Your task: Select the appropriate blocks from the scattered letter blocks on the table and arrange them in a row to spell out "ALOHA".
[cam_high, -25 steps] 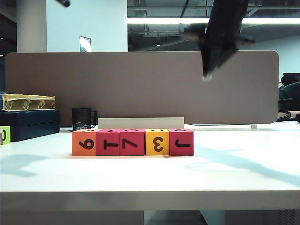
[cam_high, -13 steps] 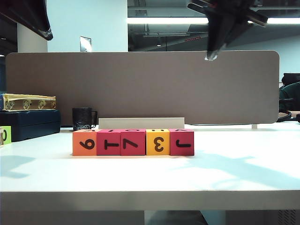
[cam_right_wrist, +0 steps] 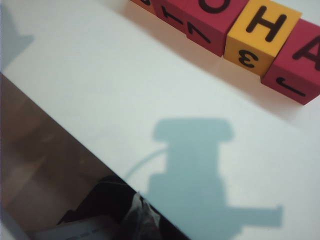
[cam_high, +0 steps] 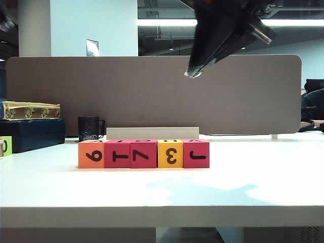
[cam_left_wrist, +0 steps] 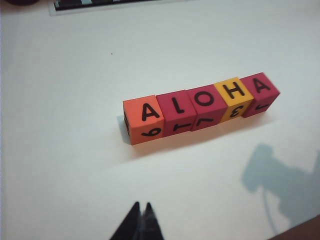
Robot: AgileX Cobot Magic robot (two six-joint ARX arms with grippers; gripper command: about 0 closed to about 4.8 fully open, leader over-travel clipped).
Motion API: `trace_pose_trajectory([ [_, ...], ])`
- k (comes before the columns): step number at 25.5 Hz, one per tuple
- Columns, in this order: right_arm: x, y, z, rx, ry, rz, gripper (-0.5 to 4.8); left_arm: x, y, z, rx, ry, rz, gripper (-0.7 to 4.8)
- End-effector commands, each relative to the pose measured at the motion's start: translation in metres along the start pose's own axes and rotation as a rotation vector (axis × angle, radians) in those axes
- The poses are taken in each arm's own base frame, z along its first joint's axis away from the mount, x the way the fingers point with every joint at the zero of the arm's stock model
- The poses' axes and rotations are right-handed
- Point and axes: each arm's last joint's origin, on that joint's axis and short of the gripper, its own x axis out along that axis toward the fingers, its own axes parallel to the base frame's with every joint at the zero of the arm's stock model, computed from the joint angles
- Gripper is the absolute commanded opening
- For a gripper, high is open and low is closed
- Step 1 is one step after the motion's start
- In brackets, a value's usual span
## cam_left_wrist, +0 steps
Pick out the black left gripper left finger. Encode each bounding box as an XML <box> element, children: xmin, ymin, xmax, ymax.
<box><xmin>109</xmin><ymin>201</ymin><xmax>143</xmax><ymax>240</ymax></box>

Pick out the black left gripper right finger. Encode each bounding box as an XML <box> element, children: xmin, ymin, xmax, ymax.
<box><xmin>141</xmin><ymin>201</ymin><xmax>165</xmax><ymax>240</ymax></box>

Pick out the orange foam block M 6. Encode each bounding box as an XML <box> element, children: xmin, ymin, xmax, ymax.
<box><xmin>122</xmin><ymin>94</ymin><xmax>165</xmax><ymax>146</ymax></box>

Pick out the red foam block letter T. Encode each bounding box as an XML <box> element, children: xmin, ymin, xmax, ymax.
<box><xmin>156</xmin><ymin>89</ymin><xmax>198</xmax><ymax>139</ymax></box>

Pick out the red foam block 7 R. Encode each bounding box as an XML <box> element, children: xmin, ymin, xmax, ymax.
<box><xmin>186</xmin><ymin>84</ymin><xmax>229</xmax><ymax>133</ymax></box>

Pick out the yellow foam block 3 N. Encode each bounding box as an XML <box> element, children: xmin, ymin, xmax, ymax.
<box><xmin>213</xmin><ymin>76</ymin><xmax>255</xmax><ymax>125</ymax></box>

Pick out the red foam block 6 J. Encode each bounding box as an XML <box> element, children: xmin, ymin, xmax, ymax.
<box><xmin>238</xmin><ymin>71</ymin><xmax>281</xmax><ymax>119</ymax></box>

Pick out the black mug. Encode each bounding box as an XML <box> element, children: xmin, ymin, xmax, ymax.
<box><xmin>4</xmin><ymin>0</ymin><xmax>40</xmax><ymax>6</ymax></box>

